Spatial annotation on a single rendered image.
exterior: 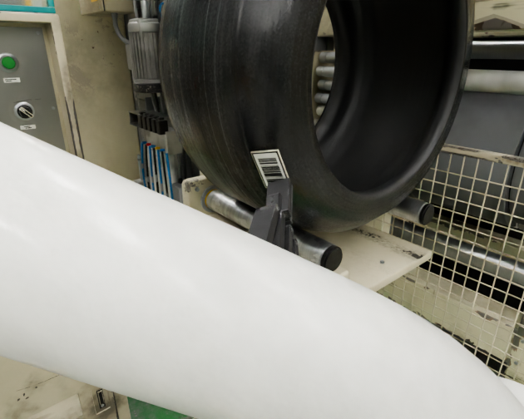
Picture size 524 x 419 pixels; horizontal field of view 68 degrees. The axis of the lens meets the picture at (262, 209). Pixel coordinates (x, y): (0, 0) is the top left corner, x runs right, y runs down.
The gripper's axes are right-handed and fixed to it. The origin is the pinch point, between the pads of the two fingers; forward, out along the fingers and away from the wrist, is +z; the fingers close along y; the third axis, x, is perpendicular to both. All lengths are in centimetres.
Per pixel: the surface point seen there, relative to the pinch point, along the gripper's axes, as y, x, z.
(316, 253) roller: 14.3, 0.5, 2.9
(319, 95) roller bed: 23, 1, 69
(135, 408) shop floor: 88, -90, 11
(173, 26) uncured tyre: -19.0, -9.4, 20.1
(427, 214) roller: 29.8, 18.8, 20.1
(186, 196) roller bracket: 11.8, -26.2, 22.9
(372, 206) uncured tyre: 17.0, 9.7, 12.8
